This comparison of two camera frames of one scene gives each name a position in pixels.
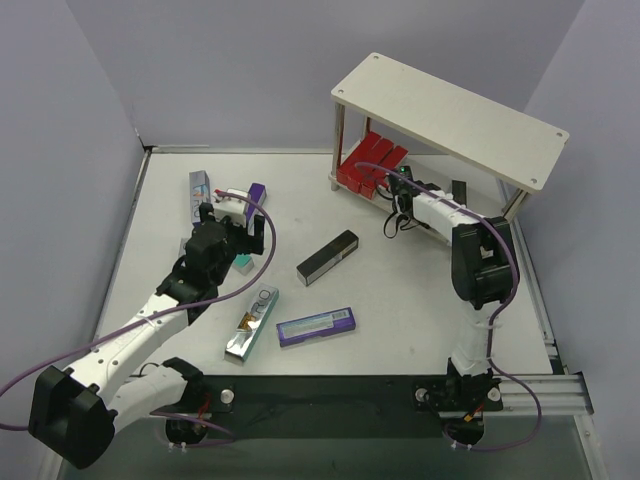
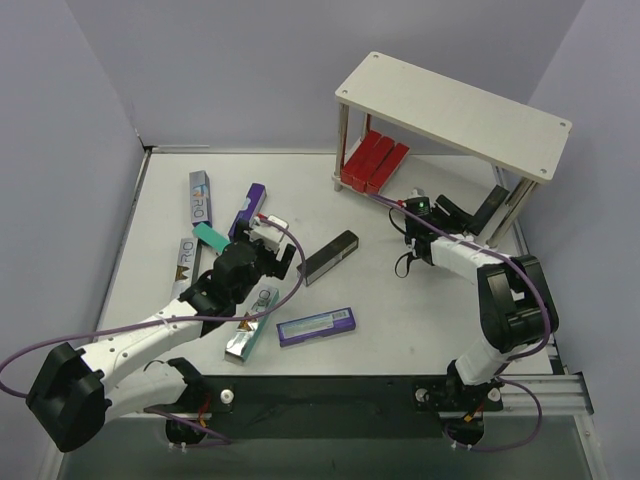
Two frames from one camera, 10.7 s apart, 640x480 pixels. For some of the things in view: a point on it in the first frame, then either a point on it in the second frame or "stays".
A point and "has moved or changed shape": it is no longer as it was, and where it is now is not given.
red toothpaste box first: x=361 y=151 stays
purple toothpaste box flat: x=315 y=326 stays
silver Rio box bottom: x=251 y=323 stays
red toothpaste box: x=380 y=178 has moved or changed shape
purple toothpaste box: x=257 y=193 stays
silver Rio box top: x=200 y=192 stays
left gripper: x=248 y=240 → x=273 y=263
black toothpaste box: x=459 y=192 → x=488 y=210
